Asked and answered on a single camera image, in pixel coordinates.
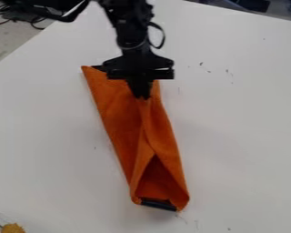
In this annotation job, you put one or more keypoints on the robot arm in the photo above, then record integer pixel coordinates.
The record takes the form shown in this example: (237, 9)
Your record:
(127, 21)

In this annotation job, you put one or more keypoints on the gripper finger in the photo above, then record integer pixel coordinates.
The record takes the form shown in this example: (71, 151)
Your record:
(148, 87)
(136, 86)

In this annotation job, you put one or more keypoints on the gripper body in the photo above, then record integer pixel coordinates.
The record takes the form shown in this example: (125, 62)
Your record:
(137, 64)

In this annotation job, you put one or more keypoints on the yellow toy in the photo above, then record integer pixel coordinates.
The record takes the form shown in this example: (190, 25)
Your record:
(12, 228)

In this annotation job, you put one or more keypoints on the orange cloth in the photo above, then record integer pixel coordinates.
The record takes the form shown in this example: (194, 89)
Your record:
(146, 142)

